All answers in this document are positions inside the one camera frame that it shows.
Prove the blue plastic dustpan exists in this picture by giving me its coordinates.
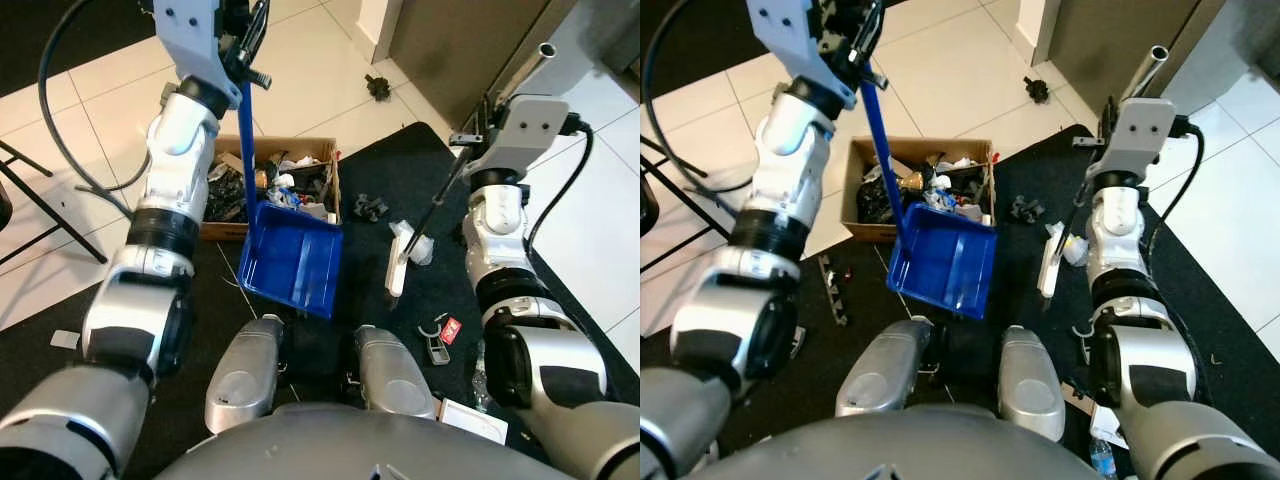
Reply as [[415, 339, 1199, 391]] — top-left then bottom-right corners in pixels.
[[858, 78, 999, 319], [237, 78, 344, 319]]

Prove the large black floor mat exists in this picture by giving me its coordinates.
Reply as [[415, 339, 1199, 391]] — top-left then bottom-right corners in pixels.
[[0, 122, 641, 480], [640, 124, 1280, 480]]

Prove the grey door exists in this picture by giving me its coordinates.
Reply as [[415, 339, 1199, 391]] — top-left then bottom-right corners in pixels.
[[1050, 0, 1227, 98], [388, 0, 563, 128]]

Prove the open cardboard box of rubbish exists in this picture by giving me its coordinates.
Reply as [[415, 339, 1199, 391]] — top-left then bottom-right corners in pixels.
[[200, 135, 343, 242], [845, 135, 999, 242]]

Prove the clear bottle with blue cap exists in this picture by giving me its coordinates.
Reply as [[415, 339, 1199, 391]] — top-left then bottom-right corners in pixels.
[[1085, 435, 1120, 480], [470, 340, 494, 412]]

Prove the silver right robot leg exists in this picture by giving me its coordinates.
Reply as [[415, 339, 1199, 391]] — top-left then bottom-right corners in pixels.
[[998, 325, 1068, 443], [353, 325, 441, 421]]

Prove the silver robot leg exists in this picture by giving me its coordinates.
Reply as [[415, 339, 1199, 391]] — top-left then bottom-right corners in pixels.
[[835, 317, 926, 419], [353, 325, 441, 421], [205, 315, 288, 434], [998, 325, 1068, 443]]

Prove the black perforated strip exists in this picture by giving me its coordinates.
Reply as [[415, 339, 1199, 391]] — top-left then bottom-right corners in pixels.
[[817, 252, 852, 327]]

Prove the white paper card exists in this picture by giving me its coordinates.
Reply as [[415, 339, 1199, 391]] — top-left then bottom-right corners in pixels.
[[437, 397, 510, 447], [1089, 400, 1132, 452]]

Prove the silver left robot leg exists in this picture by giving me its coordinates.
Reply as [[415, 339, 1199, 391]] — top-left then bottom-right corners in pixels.
[[835, 317, 926, 419], [205, 315, 288, 434]]

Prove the grey robot torso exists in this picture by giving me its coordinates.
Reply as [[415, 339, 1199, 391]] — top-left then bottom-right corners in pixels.
[[155, 403, 561, 480], [685, 403, 1111, 480]]

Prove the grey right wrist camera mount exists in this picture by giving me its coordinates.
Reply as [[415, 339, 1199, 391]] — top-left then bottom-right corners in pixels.
[[478, 97, 572, 182], [1100, 97, 1180, 182]]

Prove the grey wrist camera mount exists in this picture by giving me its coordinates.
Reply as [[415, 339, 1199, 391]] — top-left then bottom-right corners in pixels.
[[1100, 97, 1180, 182], [478, 97, 572, 182], [745, 0, 861, 107], [150, 0, 247, 107]]

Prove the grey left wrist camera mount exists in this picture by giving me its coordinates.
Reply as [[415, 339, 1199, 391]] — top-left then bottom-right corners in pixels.
[[745, 0, 861, 107], [150, 0, 247, 107]]

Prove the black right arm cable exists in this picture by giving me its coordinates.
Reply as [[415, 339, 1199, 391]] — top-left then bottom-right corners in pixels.
[[525, 115, 598, 251], [1145, 115, 1208, 266]]

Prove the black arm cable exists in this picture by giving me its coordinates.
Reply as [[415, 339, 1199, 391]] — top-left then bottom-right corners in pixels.
[[525, 115, 598, 251], [642, 0, 761, 201], [1145, 115, 1208, 266], [37, 0, 153, 218]]

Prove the white door frame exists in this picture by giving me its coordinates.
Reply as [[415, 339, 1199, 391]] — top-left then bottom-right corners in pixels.
[[355, 0, 403, 64], [1015, 0, 1063, 67]]

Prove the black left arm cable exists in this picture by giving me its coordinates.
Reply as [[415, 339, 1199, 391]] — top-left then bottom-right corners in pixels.
[[642, 0, 761, 201], [37, 0, 153, 218]]

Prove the black metal chair frame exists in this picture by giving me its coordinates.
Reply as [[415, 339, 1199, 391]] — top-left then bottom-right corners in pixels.
[[640, 135, 723, 273], [0, 140, 108, 267]]

